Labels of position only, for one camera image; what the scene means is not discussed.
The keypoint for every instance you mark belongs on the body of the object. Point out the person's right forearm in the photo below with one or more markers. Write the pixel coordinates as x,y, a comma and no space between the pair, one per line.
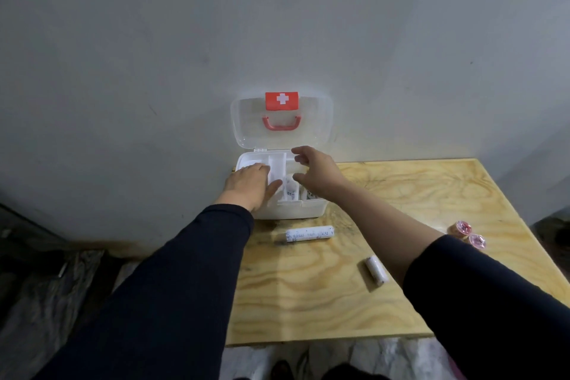
427,268

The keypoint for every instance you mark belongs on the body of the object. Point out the person's right hand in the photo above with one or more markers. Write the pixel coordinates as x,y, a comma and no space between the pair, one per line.
323,172

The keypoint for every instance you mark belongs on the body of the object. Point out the short white bandage roll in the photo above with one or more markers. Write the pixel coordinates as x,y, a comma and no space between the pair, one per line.
376,270

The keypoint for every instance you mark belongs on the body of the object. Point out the white printed gauze roll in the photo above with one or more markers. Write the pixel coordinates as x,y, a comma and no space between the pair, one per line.
291,190
310,194

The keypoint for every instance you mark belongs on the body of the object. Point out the pink tape roll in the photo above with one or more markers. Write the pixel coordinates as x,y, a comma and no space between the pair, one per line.
460,229
477,241

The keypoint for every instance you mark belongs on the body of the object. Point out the person's left hand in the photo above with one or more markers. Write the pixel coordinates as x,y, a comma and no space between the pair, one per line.
246,186

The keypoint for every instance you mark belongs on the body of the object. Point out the person's right thumb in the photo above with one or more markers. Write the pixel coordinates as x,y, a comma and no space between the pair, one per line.
302,178

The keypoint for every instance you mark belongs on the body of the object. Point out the long white bandage roll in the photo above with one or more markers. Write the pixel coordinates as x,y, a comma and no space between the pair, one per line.
309,233

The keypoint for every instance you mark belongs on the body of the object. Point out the white first aid box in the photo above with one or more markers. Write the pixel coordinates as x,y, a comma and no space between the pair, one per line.
291,212

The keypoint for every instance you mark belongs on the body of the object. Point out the grey plastic sheet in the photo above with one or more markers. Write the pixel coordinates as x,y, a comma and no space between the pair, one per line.
49,304

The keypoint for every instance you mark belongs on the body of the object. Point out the person's left thumb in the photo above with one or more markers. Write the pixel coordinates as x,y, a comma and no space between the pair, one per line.
274,188

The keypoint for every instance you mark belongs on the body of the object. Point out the person's left forearm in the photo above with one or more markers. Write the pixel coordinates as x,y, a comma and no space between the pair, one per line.
178,286

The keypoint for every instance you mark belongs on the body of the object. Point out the white divided insert tray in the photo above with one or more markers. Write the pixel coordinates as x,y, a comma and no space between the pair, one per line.
277,165

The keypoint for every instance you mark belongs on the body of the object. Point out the person's black shoe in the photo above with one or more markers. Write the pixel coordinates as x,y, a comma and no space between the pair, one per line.
280,371

